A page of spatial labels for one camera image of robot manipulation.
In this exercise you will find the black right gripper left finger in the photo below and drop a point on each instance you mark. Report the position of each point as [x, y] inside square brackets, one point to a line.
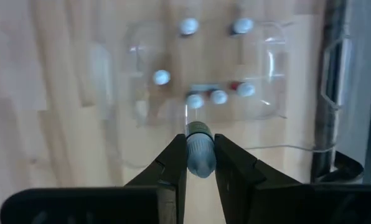
[110, 205]

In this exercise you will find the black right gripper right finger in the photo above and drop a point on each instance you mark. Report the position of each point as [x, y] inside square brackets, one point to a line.
[282, 202]

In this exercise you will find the small green dropper bottle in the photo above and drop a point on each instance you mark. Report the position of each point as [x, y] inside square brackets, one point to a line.
[201, 152]

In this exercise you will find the clear plastic bin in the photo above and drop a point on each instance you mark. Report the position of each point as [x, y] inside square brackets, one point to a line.
[266, 62]

